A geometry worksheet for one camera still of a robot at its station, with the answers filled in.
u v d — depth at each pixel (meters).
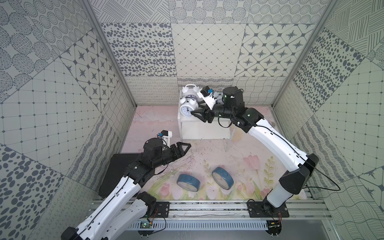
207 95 0.56
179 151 0.63
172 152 0.62
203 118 0.61
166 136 0.67
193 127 0.88
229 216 0.73
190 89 0.70
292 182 0.50
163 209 0.74
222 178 0.73
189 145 0.69
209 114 0.59
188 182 0.72
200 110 0.60
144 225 0.72
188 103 0.64
